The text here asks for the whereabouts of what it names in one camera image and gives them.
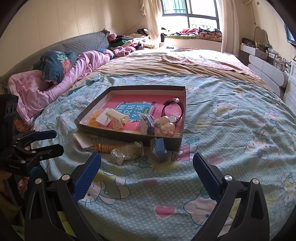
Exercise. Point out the pink packet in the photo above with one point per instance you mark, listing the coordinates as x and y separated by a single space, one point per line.
85 140

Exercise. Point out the stud earrings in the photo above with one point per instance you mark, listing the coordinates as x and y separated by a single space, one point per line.
103 119

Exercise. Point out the operator left hand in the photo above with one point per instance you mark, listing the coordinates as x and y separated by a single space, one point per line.
22 184

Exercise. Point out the dark cardboard box tray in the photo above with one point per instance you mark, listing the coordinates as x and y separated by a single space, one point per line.
171 143

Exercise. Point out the cream hair claw clip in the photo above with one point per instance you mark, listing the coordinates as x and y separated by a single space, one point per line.
118 119

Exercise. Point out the clothes pile by headboard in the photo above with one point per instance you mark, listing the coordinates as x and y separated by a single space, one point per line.
123 45

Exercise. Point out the dark floral pillow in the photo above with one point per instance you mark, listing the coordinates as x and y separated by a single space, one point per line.
55 65

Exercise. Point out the window with dark frame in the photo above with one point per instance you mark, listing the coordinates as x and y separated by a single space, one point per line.
187 14

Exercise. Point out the heart shaped mirror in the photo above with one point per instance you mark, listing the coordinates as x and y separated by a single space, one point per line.
260 37

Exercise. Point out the tan bed blanket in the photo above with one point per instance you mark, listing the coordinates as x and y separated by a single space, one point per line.
178 61

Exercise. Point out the clear bag with bracelet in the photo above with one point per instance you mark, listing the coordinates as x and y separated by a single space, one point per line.
127 152

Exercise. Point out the pink book in tray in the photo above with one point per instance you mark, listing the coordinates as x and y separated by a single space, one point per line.
134 105

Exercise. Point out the white grey dressing table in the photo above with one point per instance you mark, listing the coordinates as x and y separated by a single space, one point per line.
256 60

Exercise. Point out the white drawer cabinet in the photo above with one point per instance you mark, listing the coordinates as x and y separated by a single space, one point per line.
289 97

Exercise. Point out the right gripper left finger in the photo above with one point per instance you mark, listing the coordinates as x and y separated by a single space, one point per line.
53 212

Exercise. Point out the clothes pile on windowsill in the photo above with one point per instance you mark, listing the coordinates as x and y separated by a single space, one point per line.
203 34

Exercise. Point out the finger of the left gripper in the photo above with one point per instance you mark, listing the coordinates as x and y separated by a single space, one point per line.
44 151
29 137

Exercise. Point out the grey quilted headboard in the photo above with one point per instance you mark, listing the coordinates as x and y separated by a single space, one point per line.
78 44

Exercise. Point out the small blue box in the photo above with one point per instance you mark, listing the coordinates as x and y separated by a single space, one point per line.
158 150

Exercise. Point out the cream curtain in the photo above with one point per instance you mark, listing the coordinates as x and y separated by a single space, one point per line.
230 27

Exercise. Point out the black wall television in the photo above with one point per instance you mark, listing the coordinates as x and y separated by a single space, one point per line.
290 38

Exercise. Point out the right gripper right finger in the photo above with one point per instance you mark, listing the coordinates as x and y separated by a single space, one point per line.
251 221

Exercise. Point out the bag with yellow hoop earrings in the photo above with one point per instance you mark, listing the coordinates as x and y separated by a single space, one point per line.
93 122

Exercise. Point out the pink quilt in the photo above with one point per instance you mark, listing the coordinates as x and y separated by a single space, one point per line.
34 94

